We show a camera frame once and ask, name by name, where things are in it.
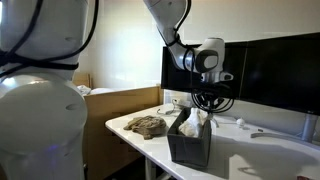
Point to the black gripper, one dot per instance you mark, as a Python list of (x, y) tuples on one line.
[(215, 90)]

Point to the white cloth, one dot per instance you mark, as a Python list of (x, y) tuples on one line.
[(193, 125)]

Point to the dark grey rectangular box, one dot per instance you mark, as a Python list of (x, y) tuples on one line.
[(188, 150)]

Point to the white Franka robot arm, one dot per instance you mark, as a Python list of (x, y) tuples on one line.
[(33, 110)]

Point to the small white round gadget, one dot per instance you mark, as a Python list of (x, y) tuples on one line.
[(240, 122)]

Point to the white power strip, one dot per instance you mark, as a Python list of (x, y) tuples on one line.
[(176, 102)]

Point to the brown crumpled cloth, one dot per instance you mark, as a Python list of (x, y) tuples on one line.
[(146, 126)]

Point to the large black monitor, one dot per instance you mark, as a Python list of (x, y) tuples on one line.
[(283, 73)]

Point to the white table leg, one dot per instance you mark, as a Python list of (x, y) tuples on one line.
[(150, 168)]

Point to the light wooden cabinet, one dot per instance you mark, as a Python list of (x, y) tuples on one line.
[(116, 113)]

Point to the white flat sheet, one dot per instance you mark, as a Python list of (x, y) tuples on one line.
[(101, 90)]

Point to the small dark rectangular device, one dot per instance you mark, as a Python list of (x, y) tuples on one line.
[(303, 178)]

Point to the crumpled white fabric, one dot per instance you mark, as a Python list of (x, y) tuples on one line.
[(82, 90)]

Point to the wooden board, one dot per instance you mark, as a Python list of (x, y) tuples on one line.
[(81, 80)]

